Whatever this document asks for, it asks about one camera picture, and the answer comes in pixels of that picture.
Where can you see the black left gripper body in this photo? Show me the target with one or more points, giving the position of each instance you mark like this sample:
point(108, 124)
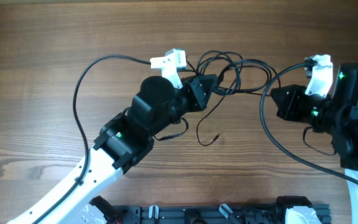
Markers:
point(190, 97)

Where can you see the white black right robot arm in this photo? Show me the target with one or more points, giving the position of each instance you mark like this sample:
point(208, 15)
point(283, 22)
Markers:
point(336, 115)

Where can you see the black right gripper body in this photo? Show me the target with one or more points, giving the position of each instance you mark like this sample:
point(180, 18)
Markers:
point(299, 107)

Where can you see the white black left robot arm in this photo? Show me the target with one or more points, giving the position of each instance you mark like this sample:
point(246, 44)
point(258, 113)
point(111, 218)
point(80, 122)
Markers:
point(122, 143)

